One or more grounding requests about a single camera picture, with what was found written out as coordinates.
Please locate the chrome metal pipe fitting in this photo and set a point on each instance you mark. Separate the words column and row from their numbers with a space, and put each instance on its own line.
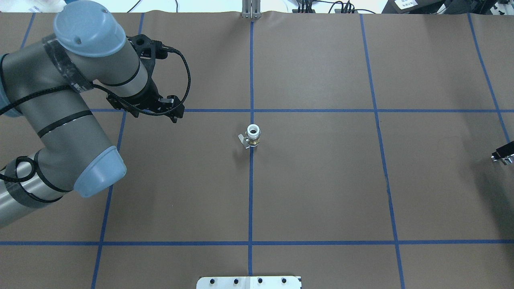
column 505, row 160

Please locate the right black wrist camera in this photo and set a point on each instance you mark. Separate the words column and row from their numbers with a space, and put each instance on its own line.
column 148, row 51

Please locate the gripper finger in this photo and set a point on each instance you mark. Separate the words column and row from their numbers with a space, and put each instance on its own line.
column 505, row 150

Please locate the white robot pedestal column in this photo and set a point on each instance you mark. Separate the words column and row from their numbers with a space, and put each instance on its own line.
column 250, row 282

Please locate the aluminium frame post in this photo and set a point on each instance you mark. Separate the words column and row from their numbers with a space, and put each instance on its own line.
column 251, row 9

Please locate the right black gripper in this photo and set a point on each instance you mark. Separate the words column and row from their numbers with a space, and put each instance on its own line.
column 145, row 96

